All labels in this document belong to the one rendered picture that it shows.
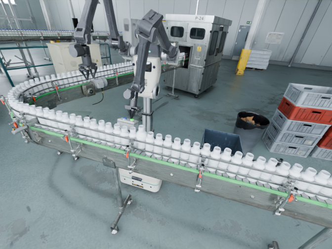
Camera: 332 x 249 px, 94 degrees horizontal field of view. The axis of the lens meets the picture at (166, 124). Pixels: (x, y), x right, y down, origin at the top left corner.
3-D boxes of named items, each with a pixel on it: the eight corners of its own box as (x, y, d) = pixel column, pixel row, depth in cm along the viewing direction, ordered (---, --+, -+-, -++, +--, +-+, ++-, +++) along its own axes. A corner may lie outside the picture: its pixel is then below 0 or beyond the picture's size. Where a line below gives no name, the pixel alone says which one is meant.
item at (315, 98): (295, 106, 219) (304, 91, 207) (282, 96, 254) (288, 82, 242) (342, 111, 214) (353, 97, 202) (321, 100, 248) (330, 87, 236)
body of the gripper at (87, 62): (78, 67, 98) (75, 55, 94) (89, 64, 107) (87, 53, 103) (86, 68, 97) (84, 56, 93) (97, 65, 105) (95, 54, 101)
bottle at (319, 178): (316, 197, 84) (337, 177, 75) (307, 197, 83) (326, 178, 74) (307, 187, 89) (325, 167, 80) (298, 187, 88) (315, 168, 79)
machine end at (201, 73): (185, 78, 618) (192, 18, 511) (216, 86, 561) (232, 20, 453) (161, 88, 504) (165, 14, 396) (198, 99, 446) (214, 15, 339)
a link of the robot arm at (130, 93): (145, 87, 111) (136, 81, 112) (138, 86, 100) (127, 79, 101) (138, 101, 114) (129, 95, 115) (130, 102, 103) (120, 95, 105)
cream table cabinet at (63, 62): (93, 80, 528) (86, 41, 464) (105, 84, 500) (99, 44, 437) (60, 88, 449) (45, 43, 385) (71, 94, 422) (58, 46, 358)
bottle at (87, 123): (88, 134, 117) (83, 115, 108) (96, 134, 117) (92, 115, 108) (85, 139, 112) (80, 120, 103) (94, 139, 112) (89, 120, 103)
